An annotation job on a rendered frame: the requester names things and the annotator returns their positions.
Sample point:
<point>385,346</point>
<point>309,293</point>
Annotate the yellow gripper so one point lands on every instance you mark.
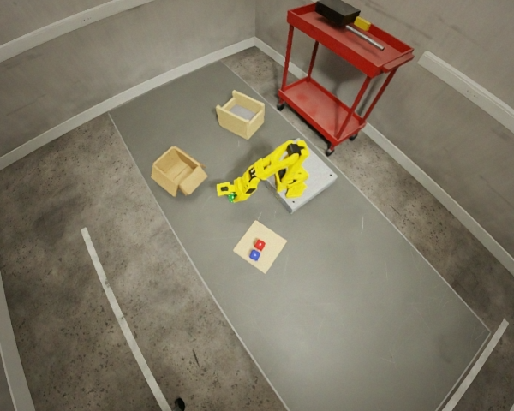
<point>226,188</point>

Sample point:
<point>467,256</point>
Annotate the beige flat mat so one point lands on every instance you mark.
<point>274,244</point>

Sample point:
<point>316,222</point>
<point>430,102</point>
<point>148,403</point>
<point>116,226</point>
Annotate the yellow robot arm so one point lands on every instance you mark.
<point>283,177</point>

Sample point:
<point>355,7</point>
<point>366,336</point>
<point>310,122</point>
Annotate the blue die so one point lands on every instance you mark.
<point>254,255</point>

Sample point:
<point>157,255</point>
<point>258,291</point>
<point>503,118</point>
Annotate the red die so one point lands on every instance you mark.
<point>259,245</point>

